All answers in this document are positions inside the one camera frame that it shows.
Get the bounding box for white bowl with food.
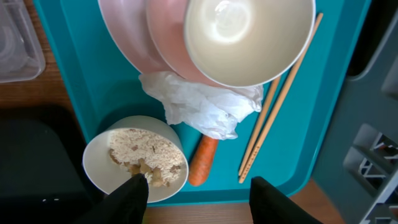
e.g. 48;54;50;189
82;116;189;203

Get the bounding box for wooden chopstick right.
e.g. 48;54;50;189
238;12;323;184

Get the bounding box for clear plastic bin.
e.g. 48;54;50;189
1;0;45;83

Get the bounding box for pink plate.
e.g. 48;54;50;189
98;0;170;74

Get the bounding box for orange carrot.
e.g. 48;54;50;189
188;135;219;187

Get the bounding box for white cup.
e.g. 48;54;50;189
184;0;316;88

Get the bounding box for black tray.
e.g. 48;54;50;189
1;105;103;223

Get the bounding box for pink shallow bowl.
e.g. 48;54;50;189
146;0;221;87

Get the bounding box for wooden chopstick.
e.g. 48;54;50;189
238;12;323;184
238;77;280;176

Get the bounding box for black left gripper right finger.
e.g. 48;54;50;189
249;177;321;224

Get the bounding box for wooden chopstick left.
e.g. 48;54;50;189
238;77;280;176

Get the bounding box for white napkin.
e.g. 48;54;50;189
139;72;264;140

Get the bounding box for grey dishwasher rack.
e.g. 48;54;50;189
313;0;397;223

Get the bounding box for teal plastic tray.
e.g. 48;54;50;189
34;0;370;206

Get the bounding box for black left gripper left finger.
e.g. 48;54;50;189
73;174;149;224

